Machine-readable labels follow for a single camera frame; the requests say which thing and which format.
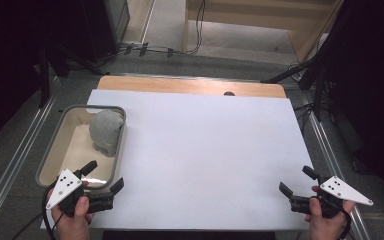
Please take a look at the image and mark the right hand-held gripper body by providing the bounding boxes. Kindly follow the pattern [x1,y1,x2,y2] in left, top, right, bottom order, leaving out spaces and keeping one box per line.
[289,175,374,220]

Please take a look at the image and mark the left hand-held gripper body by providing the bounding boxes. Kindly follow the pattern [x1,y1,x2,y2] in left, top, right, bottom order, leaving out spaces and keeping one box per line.
[45,168,116,218]

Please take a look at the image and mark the beige basket with grey rim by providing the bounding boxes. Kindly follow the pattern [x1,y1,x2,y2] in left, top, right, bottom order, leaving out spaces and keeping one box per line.
[35,104,128,190]

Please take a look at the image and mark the grey shorts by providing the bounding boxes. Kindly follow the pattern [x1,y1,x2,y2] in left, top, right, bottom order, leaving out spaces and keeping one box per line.
[88,109,125,158]

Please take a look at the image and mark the person's right hand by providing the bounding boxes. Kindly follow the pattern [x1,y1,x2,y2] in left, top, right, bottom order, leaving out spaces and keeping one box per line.
[304,185,357,240]

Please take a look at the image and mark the person's left hand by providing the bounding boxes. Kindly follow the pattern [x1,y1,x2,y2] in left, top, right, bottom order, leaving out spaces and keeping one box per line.
[46,179,96,240]

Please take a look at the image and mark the black metal stand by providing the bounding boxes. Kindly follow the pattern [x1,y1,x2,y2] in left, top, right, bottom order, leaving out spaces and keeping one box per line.
[260,54,336,123]
[37,41,110,109]

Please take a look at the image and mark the dark curtain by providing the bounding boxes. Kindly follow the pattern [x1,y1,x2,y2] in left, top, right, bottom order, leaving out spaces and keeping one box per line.
[323,0,384,213]
[0,0,93,154]

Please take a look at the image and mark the white power strip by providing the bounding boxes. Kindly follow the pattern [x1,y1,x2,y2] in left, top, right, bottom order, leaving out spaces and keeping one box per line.
[119,40,145,48]

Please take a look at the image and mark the dark cabinet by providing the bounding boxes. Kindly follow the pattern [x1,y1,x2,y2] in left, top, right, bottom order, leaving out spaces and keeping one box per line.
[79,0,132,64]

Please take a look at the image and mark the wooden shelf unit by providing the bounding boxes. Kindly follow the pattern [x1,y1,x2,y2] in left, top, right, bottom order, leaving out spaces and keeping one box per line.
[182,0,345,65]

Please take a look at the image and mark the metal floor rail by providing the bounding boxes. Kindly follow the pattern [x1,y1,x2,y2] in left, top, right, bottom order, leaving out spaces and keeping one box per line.
[0,75,61,231]
[301,89,372,240]

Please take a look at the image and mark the right hand-held gripper cable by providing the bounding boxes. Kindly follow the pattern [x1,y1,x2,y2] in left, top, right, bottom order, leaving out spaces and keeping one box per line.
[337,205,353,240]

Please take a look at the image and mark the hand-held gripper cable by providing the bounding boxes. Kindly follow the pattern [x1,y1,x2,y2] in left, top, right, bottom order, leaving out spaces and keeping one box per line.
[337,205,353,240]
[41,181,59,240]

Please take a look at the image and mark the left hand-held gripper cable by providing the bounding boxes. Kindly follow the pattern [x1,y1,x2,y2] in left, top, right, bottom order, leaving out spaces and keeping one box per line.
[41,181,59,240]

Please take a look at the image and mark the black floor cable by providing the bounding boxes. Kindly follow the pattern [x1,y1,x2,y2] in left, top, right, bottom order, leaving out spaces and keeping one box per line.
[292,102,318,134]
[94,44,198,67]
[10,213,44,240]

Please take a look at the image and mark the black hanging cable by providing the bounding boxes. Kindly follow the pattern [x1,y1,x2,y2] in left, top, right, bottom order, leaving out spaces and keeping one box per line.
[184,0,207,55]

